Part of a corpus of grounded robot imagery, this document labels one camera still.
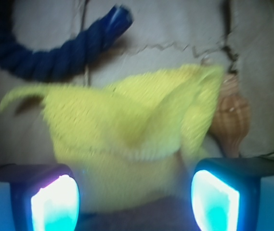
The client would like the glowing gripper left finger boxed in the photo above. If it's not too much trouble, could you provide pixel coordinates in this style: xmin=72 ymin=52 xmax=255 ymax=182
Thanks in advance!
xmin=0 ymin=164 xmax=80 ymax=231

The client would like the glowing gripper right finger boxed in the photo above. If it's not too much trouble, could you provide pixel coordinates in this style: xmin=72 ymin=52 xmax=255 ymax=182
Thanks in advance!
xmin=191 ymin=157 xmax=274 ymax=231

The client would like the yellow microfiber cloth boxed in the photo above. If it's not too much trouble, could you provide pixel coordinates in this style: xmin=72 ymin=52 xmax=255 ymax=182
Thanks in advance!
xmin=0 ymin=64 xmax=224 ymax=213

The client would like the orange spiral seashell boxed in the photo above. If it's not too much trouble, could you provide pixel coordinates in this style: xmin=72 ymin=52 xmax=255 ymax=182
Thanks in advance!
xmin=203 ymin=55 xmax=250 ymax=158

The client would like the dark blue twisted rope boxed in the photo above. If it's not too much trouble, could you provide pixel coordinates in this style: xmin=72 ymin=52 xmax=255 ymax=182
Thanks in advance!
xmin=0 ymin=0 xmax=134 ymax=84

